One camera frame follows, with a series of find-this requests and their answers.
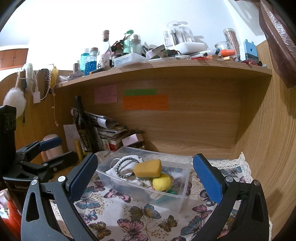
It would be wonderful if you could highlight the floral fabric scrunchie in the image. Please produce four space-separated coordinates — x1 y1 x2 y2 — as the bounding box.
141 179 163 200

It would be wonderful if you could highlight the yellow sponge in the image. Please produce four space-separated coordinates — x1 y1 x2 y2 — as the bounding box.
133 159 162 178

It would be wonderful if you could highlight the white cloth mask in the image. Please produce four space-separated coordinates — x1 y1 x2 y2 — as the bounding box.
106 155 144 186

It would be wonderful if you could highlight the white mug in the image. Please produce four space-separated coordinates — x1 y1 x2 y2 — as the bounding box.
41 134 64 161

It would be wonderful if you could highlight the white handwritten note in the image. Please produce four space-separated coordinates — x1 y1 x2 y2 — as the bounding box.
63 124 80 152

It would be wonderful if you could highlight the dark wine bottle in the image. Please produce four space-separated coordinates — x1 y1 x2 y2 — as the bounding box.
75 96 99 153

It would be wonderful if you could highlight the stack of papers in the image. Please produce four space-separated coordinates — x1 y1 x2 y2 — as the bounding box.
85 111 129 151

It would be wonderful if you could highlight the white fluffy pompom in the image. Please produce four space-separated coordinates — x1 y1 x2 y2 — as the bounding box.
3 87 26 118

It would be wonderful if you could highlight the beaded black headband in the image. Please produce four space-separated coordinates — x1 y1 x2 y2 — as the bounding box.
115 157 139 179

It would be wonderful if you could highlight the butterfly print tablecloth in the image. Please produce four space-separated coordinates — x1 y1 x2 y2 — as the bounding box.
49 150 273 241

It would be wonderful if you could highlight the pink notepad block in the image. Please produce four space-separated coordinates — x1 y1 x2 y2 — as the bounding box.
122 133 144 147

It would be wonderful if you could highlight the pink sticky note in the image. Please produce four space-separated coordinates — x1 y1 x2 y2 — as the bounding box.
94 84 118 103

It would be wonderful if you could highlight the teal knitted cloth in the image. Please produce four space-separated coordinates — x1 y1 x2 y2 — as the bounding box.
163 189 182 200

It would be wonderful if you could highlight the green sticky note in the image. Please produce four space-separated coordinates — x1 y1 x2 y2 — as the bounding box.
125 88 158 96

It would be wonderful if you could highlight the blue liquid bottle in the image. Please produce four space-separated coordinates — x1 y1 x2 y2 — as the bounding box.
85 47 98 75

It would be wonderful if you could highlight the clear plastic bin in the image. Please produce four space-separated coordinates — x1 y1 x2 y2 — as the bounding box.
97 147 192 212

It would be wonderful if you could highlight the orange sticky note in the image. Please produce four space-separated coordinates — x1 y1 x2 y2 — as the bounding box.
123 94 169 110

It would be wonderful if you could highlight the white plastic container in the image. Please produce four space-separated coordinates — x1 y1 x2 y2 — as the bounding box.
114 53 148 67

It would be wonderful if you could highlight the wooden shelf board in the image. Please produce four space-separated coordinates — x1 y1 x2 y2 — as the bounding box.
56 60 272 89

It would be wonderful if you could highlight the blue pencil sharpener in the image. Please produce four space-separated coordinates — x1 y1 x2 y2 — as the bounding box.
243 39 258 60

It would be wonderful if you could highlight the brown plastic bag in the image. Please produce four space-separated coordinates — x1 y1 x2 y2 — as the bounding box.
235 1 295 88

